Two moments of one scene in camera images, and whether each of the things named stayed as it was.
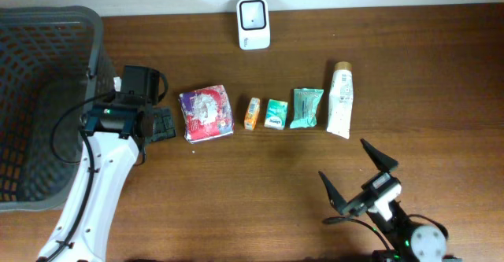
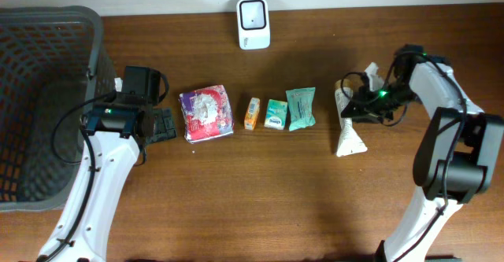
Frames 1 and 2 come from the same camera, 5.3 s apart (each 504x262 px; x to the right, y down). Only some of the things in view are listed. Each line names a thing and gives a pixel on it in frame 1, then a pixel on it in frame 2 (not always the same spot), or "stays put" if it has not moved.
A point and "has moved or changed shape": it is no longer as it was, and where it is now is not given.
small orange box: [251, 114] stays put
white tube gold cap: [341, 100] to [349, 142]
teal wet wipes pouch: [305, 102] has moved or changed shape
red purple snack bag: [207, 113] stays put
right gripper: [363, 199] to [365, 107]
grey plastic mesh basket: [52, 70] stays put
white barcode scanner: [253, 23] stays put
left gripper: [164, 123] stays put
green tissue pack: [276, 116] stays put
